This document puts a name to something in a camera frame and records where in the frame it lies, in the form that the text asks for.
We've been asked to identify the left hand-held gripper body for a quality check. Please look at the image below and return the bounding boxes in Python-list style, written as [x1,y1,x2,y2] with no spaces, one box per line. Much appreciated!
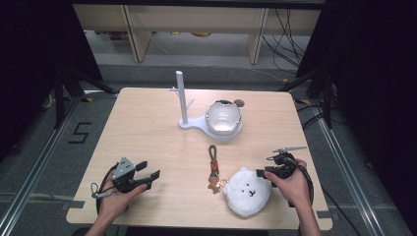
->
[111,156,149,195]

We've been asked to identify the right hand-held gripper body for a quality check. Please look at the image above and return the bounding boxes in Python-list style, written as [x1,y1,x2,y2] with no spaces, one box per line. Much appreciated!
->
[265,146,309,180]

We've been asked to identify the white plush bear pouch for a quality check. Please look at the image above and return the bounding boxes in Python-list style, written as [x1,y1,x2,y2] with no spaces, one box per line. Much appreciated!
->
[222,165,272,219]

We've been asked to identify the braided cord bear keychain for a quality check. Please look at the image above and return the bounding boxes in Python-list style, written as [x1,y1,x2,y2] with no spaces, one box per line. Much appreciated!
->
[207,144,231,196]

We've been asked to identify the white stand with post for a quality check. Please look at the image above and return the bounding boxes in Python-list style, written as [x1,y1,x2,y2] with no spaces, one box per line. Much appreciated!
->
[168,70,245,143]

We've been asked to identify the person's right hand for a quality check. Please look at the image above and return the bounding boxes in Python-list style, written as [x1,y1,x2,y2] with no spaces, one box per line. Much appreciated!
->
[263,158,313,210]

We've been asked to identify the person's left hand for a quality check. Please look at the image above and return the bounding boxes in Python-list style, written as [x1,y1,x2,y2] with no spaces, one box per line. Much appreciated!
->
[97,182,149,224]

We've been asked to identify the white bowl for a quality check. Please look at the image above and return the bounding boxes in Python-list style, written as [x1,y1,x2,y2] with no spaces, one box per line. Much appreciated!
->
[205,99,243,137]

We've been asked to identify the black metal stand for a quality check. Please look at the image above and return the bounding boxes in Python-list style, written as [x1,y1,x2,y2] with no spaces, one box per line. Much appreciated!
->
[52,63,120,130]
[277,63,334,130]

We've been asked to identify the black curtain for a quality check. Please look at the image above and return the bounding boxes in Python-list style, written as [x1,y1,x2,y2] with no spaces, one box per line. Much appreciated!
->
[295,0,417,229]
[0,0,104,163]

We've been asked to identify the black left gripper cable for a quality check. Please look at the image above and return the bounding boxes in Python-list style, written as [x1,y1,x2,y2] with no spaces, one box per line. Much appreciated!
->
[89,162,120,215]

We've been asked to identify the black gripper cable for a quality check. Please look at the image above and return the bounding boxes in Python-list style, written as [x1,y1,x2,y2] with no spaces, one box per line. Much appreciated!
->
[288,164,316,208]
[89,162,120,215]

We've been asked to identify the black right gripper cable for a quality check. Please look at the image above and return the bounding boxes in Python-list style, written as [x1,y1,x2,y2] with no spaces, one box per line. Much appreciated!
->
[288,164,316,208]

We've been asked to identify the aluminium floor rail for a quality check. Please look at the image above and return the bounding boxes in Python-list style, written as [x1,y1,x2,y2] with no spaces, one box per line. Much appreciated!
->
[0,93,85,236]
[313,106,392,236]

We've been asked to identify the black floor cables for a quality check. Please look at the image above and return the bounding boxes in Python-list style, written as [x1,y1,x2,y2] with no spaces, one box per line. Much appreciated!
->
[261,8,312,76]

